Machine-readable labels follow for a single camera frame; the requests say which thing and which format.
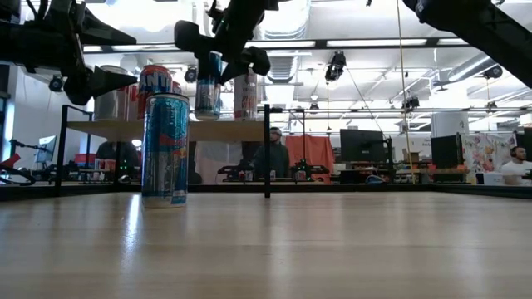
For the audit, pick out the black hanging camera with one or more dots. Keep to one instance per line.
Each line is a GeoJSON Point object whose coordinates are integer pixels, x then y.
{"type": "Point", "coordinates": [336, 68]}

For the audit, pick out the tall white Celsius can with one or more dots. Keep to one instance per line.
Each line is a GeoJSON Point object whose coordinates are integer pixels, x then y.
{"type": "Point", "coordinates": [246, 104]}

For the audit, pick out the black horizontal frame beam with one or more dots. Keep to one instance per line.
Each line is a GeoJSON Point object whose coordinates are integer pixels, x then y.
{"type": "Point", "coordinates": [374, 49]}

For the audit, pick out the white cylindrical column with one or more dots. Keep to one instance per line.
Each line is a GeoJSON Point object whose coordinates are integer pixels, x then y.
{"type": "Point", "coordinates": [449, 124]}

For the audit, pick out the blue silver Red Bull can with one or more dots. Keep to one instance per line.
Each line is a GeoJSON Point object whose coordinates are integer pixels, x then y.
{"type": "Point", "coordinates": [165, 166]}
{"type": "Point", "coordinates": [208, 104]}

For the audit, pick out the red angled bar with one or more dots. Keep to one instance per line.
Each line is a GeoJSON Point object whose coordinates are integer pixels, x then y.
{"type": "Point", "coordinates": [10, 160]}

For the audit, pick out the white draped cloth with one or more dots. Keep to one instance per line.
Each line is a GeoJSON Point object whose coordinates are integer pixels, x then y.
{"type": "Point", "coordinates": [220, 162]}

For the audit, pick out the black articulated stand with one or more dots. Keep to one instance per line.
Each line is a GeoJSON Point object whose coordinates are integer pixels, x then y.
{"type": "Point", "coordinates": [25, 145]}

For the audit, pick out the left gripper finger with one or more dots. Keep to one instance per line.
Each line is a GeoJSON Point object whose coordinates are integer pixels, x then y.
{"type": "Point", "coordinates": [93, 85]}
{"type": "Point", "coordinates": [99, 35]}

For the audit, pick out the floral patterned cloth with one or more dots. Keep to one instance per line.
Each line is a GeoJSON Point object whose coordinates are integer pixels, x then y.
{"type": "Point", "coordinates": [490, 158]}

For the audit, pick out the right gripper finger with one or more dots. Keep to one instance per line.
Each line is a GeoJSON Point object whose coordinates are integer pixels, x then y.
{"type": "Point", "coordinates": [257, 60]}
{"type": "Point", "coordinates": [189, 37]}

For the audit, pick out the wooden shelf black metal frame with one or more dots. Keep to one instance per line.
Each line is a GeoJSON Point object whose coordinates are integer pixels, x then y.
{"type": "Point", "coordinates": [224, 130]}

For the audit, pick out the grey computer monitor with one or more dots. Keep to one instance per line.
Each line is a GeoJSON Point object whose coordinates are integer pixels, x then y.
{"type": "Point", "coordinates": [45, 149]}

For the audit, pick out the red crate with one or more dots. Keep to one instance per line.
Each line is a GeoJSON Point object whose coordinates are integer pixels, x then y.
{"type": "Point", "coordinates": [85, 158]}

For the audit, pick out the orange draped cloth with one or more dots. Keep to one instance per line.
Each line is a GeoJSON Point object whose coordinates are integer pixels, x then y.
{"type": "Point", "coordinates": [316, 151]}

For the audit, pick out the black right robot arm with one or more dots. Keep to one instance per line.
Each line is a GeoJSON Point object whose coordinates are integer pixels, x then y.
{"type": "Point", "coordinates": [478, 29]}

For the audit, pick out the black aluminium frame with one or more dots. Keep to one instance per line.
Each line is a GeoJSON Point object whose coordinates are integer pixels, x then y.
{"type": "Point", "coordinates": [374, 187]}

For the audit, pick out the black monitor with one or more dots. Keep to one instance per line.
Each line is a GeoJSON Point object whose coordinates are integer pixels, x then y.
{"type": "Point", "coordinates": [524, 139]}
{"type": "Point", "coordinates": [361, 145]}
{"type": "Point", "coordinates": [446, 151]}

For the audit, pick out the black round spotlight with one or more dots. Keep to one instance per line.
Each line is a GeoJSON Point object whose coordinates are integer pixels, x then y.
{"type": "Point", "coordinates": [190, 75]}
{"type": "Point", "coordinates": [56, 83]}
{"type": "Point", "coordinates": [492, 72]}

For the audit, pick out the black distant robot rig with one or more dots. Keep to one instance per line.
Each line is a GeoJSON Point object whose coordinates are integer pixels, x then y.
{"type": "Point", "coordinates": [237, 172]}
{"type": "Point", "coordinates": [309, 170]}

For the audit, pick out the person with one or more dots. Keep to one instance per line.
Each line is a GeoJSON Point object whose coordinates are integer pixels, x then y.
{"type": "Point", "coordinates": [515, 168]}
{"type": "Point", "coordinates": [109, 151]}
{"type": "Point", "coordinates": [279, 158]}

